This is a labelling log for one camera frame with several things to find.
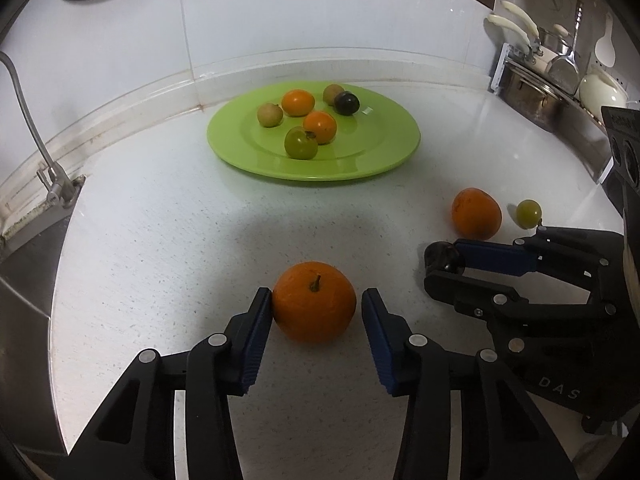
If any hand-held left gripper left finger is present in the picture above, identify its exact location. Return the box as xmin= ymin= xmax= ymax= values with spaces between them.
xmin=57 ymin=287 xmax=273 ymax=480

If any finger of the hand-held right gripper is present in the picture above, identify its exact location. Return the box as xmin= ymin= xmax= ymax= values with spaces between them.
xmin=455 ymin=227 xmax=623 ymax=306
xmin=424 ymin=269 xmax=621 ymax=329

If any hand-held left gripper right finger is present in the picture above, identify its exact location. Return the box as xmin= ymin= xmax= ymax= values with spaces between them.
xmin=361 ymin=287 xmax=573 ymax=480

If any large tangerine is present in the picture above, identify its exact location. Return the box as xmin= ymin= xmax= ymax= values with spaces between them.
xmin=451 ymin=187 xmax=502 ymax=241

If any dark purple plum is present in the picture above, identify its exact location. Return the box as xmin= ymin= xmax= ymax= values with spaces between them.
xmin=334 ymin=91 xmax=361 ymax=117
xmin=424 ymin=241 xmax=466 ymax=275

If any small green plum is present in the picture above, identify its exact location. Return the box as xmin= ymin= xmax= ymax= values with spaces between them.
xmin=516 ymin=199 xmax=543 ymax=230

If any tangerine with stem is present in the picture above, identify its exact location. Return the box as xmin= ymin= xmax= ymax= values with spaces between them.
xmin=271 ymin=261 xmax=358 ymax=345

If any green plate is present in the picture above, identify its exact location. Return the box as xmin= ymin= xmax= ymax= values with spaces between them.
xmin=206 ymin=80 xmax=422 ymax=182

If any green plum with brown calyx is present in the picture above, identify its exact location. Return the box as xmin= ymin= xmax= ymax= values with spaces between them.
xmin=284 ymin=127 xmax=319 ymax=161

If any small tangerine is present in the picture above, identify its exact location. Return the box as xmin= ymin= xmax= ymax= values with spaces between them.
xmin=302 ymin=111 xmax=337 ymax=145
xmin=281 ymin=89 xmax=316 ymax=118

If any steel dish rack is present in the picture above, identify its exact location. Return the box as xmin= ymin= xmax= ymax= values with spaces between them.
xmin=490 ymin=42 xmax=618 ymax=183

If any stainless steel pot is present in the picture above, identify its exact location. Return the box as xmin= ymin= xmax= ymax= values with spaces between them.
xmin=497 ymin=57 xmax=576 ymax=133

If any white ceramic pot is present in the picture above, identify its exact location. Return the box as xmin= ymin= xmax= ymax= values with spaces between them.
xmin=579 ymin=71 xmax=631 ymax=116

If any steel ladle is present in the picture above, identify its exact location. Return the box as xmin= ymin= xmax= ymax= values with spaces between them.
xmin=545 ymin=0 xmax=586 ymax=96

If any stainless steel sink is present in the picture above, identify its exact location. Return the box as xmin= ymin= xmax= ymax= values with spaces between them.
xmin=0 ymin=210 xmax=71 ymax=456

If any white rice paddle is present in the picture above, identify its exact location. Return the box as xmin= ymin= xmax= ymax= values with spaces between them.
xmin=594 ymin=12 xmax=617 ymax=68

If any slim gooseneck faucet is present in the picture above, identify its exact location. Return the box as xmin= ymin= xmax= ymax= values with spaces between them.
xmin=0 ymin=51 xmax=87 ymax=209

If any white handled knife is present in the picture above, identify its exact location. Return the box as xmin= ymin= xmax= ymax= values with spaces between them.
xmin=486 ymin=14 xmax=536 ymax=51
xmin=501 ymin=0 xmax=543 ymax=36

